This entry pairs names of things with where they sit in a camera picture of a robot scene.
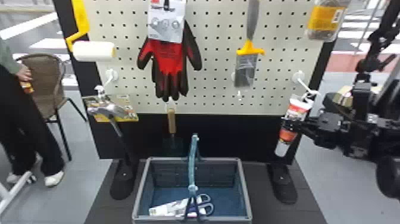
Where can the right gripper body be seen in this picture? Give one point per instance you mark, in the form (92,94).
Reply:
(328,129)

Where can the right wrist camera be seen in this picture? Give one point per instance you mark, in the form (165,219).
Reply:
(337,103)

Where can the blue scissors on card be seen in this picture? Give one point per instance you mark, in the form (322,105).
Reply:
(175,208)

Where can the blue basket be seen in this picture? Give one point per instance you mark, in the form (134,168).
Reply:
(228,200)

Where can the person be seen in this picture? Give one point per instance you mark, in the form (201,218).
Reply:
(18,125)

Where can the white red tube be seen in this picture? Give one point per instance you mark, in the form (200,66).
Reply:
(298,109)

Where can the yellow labelled packet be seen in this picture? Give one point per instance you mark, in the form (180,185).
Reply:
(325,18)

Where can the hammer on yellow card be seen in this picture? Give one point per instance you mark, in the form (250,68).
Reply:
(106,109)

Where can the white pegboard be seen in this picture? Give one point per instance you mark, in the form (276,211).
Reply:
(215,62)

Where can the yellow paint roller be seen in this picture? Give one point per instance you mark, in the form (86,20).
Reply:
(93,51)

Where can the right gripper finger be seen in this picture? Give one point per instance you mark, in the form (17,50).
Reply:
(304,127)

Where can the brown chair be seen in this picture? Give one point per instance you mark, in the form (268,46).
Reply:
(45,81)

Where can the red black gloves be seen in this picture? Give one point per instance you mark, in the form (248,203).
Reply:
(168,62)

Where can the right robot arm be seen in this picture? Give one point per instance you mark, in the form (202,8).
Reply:
(375,137)

